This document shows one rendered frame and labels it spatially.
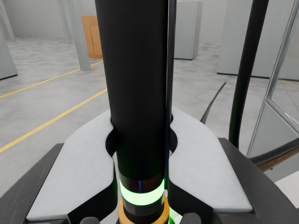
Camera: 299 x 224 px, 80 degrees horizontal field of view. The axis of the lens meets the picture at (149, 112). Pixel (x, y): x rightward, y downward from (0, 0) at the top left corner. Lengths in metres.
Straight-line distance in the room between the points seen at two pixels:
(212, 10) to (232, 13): 6.76
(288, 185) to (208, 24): 11.88
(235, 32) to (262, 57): 0.95
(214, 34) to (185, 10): 5.27
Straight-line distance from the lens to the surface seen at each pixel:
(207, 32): 12.28
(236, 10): 5.49
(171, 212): 0.20
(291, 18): 1.51
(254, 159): 0.25
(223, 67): 5.66
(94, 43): 8.39
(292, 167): 1.35
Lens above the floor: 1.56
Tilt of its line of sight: 28 degrees down
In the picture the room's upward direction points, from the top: 1 degrees counter-clockwise
